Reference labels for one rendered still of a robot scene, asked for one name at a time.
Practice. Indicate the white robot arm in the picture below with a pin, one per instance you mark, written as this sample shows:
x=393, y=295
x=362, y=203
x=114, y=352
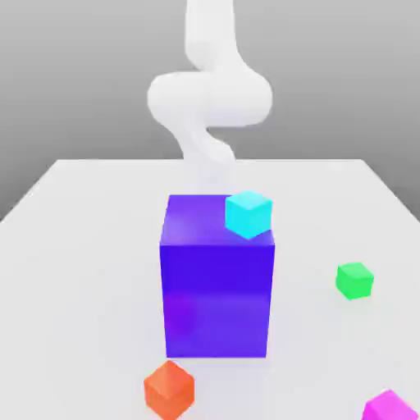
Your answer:
x=210, y=98

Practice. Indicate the small cyan cube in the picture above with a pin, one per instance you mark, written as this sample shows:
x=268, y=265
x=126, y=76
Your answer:
x=248, y=213

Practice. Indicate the small green cube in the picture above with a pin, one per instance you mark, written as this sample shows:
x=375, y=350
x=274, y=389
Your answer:
x=354, y=281

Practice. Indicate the small orange cube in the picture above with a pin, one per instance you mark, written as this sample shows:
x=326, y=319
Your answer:
x=169, y=390

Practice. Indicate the small magenta cube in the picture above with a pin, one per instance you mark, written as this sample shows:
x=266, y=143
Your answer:
x=388, y=408

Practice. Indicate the large purple box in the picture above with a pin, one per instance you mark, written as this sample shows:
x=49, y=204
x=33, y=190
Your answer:
x=216, y=295

